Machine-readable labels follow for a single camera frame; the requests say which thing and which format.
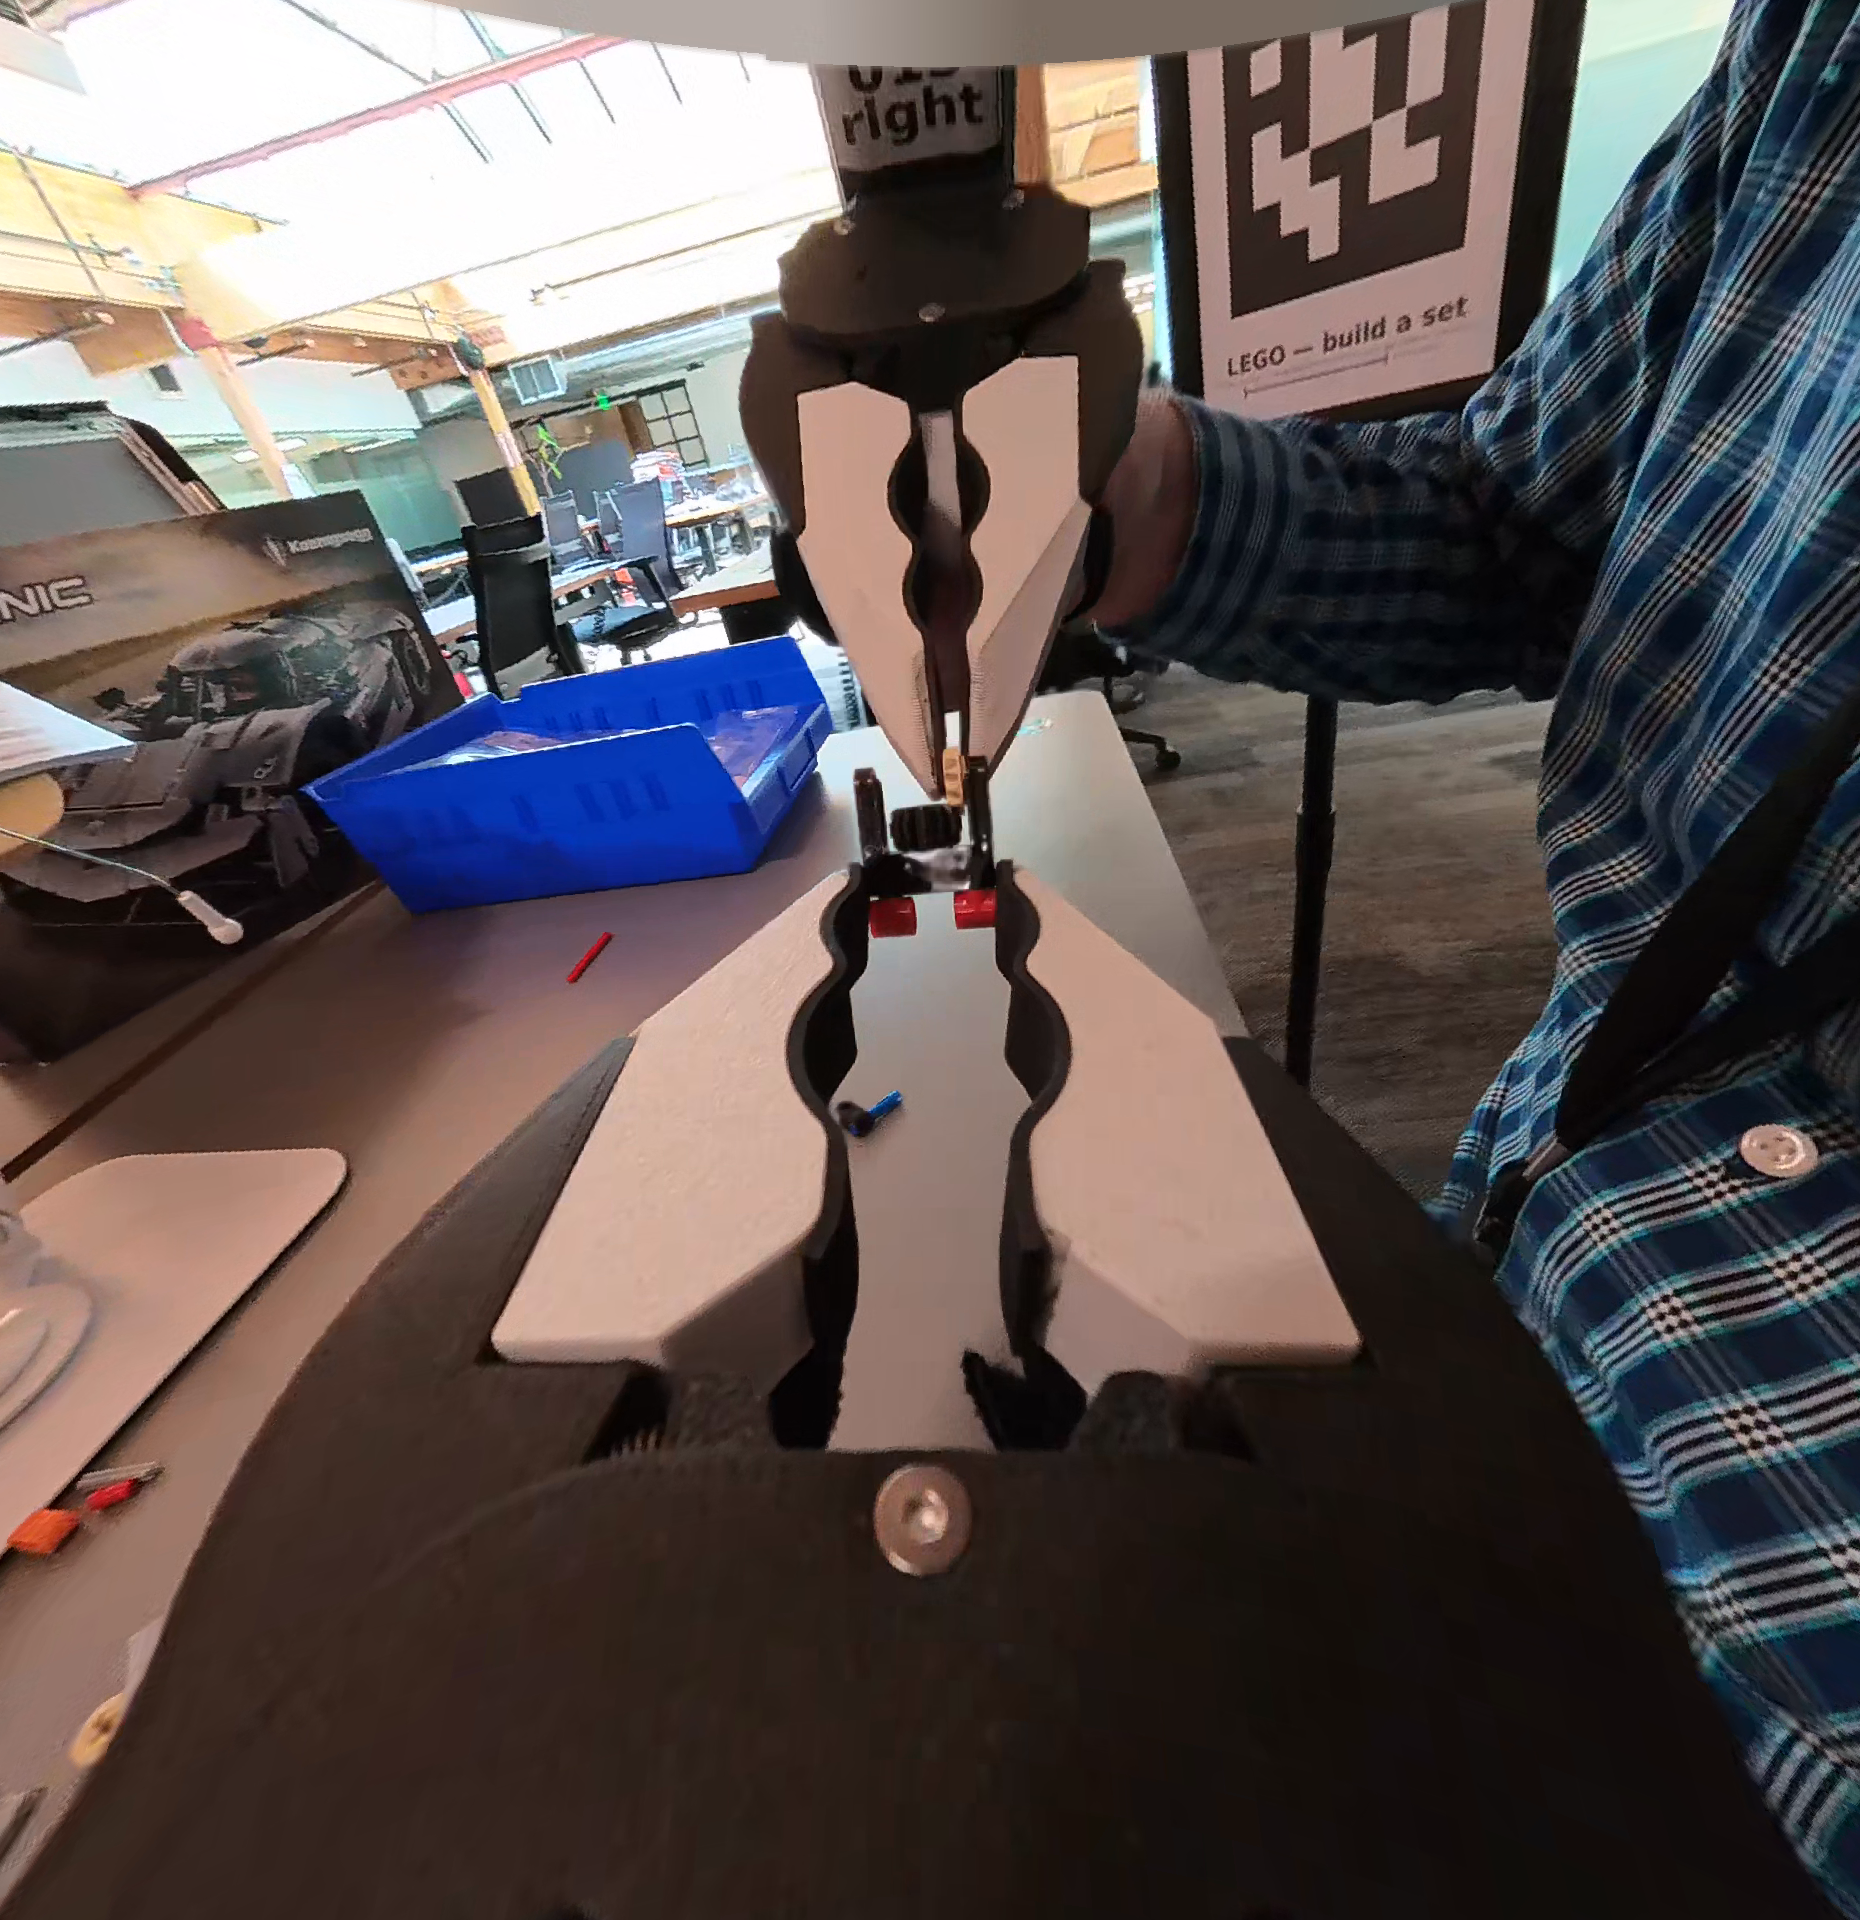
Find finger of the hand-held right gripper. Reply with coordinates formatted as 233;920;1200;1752
953;354;1098;764
795;378;951;801

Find heap of clear plastic bags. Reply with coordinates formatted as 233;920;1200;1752
420;701;812;803

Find white book stand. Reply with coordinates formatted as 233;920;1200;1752
0;772;350;1583

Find black car print box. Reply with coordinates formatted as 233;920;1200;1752
0;485;469;1067

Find black office chair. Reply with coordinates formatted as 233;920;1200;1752
596;475;680;666
1043;622;1185;777
463;516;589;696

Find scatter of small lego pieces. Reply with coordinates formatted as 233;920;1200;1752
7;1461;165;1769

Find white instruction booklet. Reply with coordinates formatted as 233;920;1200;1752
0;666;139;797

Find large grey framed panel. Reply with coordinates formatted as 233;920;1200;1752
0;402;225;554

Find printed marker sign on stand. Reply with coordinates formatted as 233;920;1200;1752
1152;0;1590;1086

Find person's right hand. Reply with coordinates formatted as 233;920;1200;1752
1095;389;1208;632

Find wooden office desk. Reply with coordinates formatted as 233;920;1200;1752
667;546;791;648

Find person's right forearm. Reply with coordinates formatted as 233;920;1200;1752
1163;223;1742;708

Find blue plastic bin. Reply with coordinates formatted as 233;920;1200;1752
302;634;834;917

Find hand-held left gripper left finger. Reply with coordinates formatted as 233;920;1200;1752
489;869;873;1367

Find black lego frame red pins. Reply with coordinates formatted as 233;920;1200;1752
852;764;1011;942

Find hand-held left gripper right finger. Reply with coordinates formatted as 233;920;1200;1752
998;864;1368;1379

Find person's plaid shirt torso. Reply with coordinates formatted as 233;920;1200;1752
1432;0;1860;1920

